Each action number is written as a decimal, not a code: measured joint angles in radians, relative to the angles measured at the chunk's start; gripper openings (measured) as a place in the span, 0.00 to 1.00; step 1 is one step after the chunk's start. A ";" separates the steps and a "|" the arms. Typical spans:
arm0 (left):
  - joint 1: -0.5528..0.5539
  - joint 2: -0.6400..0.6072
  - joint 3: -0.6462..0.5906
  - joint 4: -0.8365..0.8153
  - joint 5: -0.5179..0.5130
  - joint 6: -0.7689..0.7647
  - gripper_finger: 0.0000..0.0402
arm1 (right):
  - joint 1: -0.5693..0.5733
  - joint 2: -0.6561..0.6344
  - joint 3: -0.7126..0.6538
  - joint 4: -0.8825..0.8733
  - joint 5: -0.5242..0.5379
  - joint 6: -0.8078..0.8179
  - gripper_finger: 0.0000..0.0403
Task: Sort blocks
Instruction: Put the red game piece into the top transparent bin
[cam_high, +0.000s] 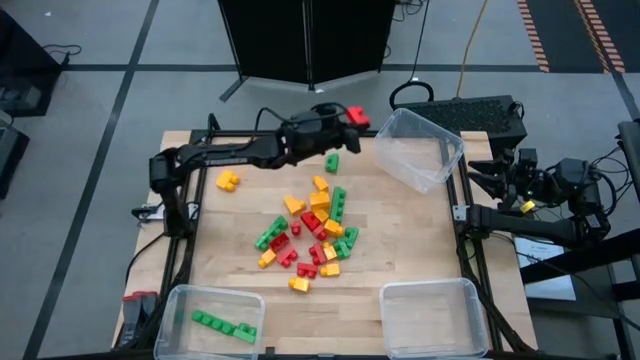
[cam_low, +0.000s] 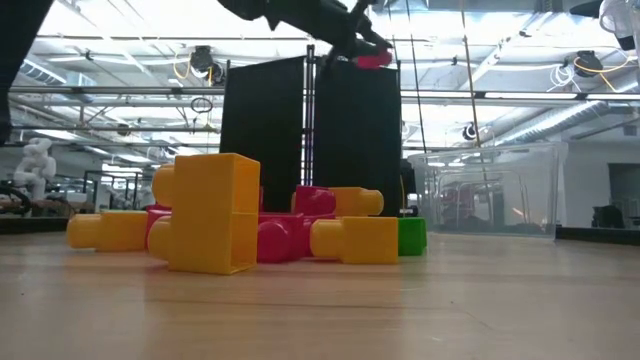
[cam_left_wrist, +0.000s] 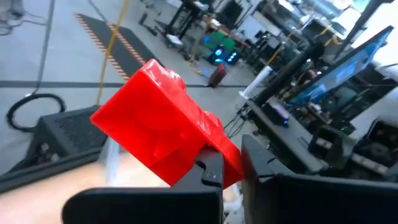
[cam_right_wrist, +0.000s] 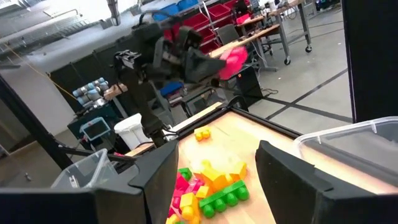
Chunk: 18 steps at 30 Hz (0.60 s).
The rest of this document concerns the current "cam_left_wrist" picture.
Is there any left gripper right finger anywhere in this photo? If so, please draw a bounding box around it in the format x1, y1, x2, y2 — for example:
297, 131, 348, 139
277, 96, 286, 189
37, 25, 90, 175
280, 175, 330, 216
241, 133, 398, 224

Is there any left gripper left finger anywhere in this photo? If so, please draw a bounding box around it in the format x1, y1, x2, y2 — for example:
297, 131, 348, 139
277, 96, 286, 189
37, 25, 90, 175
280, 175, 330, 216
61, 148, 225, 224

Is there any red toy block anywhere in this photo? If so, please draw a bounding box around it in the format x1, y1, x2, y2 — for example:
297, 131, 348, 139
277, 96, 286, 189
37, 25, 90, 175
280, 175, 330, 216
90, 58, 246, 190

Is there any black perforated computer case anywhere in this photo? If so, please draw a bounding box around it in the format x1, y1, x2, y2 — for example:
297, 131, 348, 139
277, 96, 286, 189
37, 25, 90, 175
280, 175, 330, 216
0, 105, 109, 194

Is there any black rig beam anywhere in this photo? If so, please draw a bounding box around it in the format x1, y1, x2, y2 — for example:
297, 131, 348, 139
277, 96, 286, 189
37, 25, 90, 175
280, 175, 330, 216
252, 40, 326, 107

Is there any white roll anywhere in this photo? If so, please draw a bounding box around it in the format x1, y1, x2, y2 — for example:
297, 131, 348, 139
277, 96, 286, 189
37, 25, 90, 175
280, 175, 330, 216
238, 64, 274, 101

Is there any blue-screen monitor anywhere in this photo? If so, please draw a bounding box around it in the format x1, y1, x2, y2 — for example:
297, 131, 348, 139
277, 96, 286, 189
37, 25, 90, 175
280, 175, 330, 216
287, 25, 395, 106

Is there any red floor canister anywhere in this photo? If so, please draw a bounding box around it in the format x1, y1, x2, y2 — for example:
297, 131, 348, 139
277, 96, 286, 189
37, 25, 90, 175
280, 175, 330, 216
206, 63, 228, 90

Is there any black striped floor mat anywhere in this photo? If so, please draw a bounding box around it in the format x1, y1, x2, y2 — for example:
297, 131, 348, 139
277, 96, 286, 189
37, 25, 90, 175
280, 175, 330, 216
73, 12, 164, 82

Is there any blue-lit floor device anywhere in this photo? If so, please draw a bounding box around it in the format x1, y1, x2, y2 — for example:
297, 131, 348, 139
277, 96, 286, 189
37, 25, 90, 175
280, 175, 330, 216
203, 30, 241, 67

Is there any black looped floor cable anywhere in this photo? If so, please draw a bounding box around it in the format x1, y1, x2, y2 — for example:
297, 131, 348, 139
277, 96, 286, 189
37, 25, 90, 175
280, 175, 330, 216
5, 92, 67, 134

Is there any yellow floor cable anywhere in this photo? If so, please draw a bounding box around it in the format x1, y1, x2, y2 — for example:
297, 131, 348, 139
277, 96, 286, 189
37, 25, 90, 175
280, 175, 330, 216
95, 0, 130, 106

